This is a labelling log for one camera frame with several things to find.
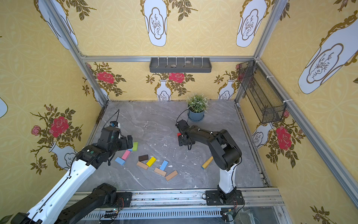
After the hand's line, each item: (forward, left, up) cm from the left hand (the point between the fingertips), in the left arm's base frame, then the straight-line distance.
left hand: (126, 138), depth 78 cm
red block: (+13, -29, -17) cm, 36 cm away
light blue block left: (-6, +7, -16) cm, 19 cm away
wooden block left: (-9, -7, -17) cm, 21 cm away
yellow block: (-7, -12, -17) cm, 22 cm away
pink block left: (-2, +5, -17) cm, 18 cm away
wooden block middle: (-13, -18, -17) cm, 28 cm away
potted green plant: (+27, -43, -2) cm, 51 cm away
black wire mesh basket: (+16, -83, +9) cm, 85 cm away
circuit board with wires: (-33, +6, -20) cm, 39 cm away
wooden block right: (-15, -25, -17) cm, 34 cm away
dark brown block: (-4, -6, -19) cm, 20 cm away
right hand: (+6, -33, -19) cm, 39 cm away
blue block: (-9, -20, -17) cm, 28 cm away
